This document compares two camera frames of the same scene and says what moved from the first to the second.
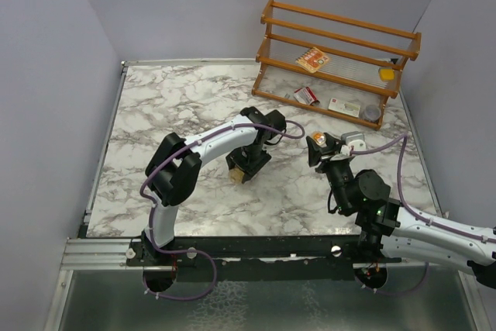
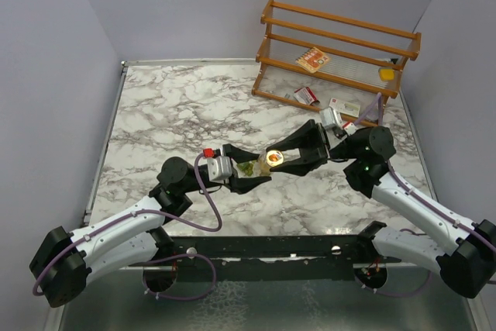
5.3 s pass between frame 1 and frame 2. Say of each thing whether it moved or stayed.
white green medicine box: stayed
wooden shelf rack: stayed
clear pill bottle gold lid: moved
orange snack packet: stayed
